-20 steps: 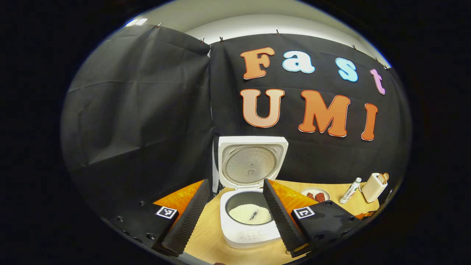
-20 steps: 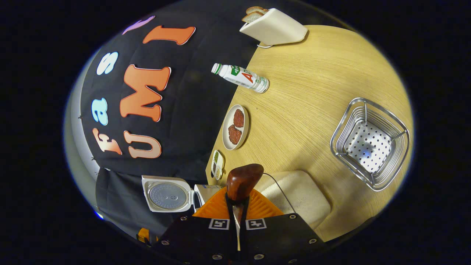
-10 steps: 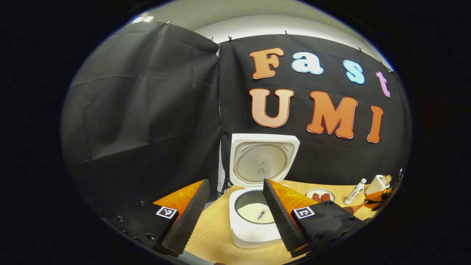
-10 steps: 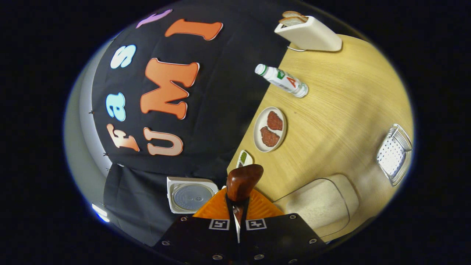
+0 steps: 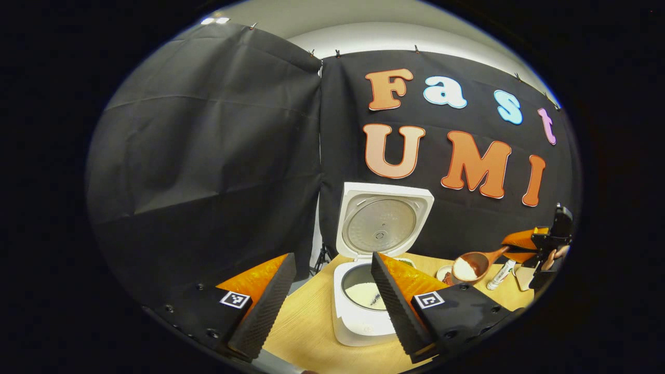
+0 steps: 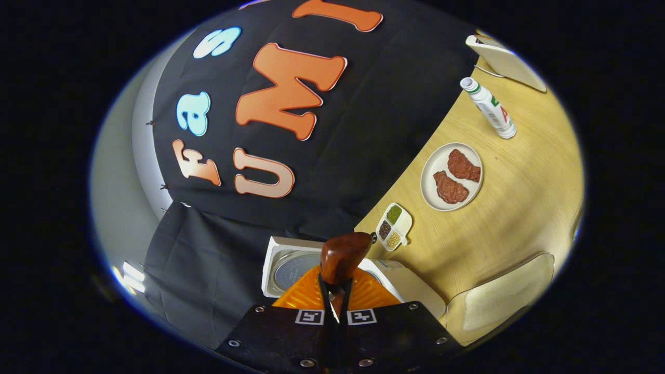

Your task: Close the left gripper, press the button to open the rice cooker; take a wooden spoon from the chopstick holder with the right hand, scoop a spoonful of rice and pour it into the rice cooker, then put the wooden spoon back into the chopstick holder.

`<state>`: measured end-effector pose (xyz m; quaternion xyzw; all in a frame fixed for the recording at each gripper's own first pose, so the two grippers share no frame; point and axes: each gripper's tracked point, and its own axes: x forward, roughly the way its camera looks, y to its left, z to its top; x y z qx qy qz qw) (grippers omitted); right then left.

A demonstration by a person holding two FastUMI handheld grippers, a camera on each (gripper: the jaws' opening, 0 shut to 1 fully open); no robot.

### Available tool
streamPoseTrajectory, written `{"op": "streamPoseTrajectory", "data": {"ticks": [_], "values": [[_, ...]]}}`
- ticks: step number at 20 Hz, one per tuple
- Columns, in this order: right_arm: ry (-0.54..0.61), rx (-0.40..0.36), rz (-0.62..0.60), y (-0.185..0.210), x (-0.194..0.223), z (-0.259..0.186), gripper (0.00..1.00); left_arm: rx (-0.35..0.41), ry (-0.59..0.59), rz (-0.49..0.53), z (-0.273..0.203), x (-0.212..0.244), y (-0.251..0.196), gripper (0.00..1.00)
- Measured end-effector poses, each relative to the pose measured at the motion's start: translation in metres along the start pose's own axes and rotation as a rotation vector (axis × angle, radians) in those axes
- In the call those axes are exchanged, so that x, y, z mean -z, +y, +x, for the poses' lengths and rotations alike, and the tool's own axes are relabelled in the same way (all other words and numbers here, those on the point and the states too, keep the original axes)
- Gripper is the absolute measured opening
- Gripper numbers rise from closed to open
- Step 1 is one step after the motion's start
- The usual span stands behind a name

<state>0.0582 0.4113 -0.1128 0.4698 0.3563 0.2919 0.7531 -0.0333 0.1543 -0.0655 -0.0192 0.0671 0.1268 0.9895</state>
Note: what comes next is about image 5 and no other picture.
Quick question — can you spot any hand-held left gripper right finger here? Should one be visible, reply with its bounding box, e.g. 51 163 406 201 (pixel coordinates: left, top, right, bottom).
370 252 520 364

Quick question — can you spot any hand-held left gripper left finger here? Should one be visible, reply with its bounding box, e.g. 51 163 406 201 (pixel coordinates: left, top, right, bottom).
143 253 298 363

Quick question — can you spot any white rice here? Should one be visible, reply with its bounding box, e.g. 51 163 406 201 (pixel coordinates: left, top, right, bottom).
345 282 388 311
453 257 478 282

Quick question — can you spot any brown wooden spoon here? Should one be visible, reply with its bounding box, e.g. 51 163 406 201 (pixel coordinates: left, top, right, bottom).
452 245 512 284

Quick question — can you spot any white rice cooker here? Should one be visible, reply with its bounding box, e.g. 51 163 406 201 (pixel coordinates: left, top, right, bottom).
331 182 435 348

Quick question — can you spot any small white drink bottle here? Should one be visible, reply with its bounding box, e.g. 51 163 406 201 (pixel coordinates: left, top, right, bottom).
486 259 517 291

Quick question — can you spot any black backdrop stand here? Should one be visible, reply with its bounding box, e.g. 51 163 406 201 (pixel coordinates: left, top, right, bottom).
311 243 333 276

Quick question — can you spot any black backdrop cloth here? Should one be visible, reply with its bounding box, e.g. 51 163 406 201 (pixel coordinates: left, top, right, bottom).
86 22 581 307

